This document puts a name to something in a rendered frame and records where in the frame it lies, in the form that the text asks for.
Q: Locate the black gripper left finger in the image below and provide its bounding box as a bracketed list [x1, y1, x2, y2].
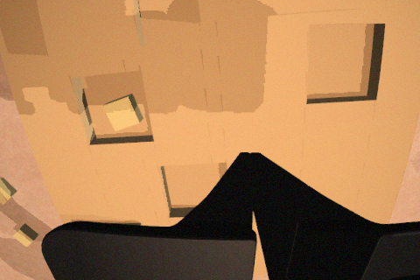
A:
[41, 151, 258, 280]

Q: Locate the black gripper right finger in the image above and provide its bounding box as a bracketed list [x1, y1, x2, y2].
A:
[249, 151, 420, 280]

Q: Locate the yellow cube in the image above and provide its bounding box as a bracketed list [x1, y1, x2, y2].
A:
[13, 224, 39, 248]
[102, 94, 143, 132]
[0, 178, 18, 205]

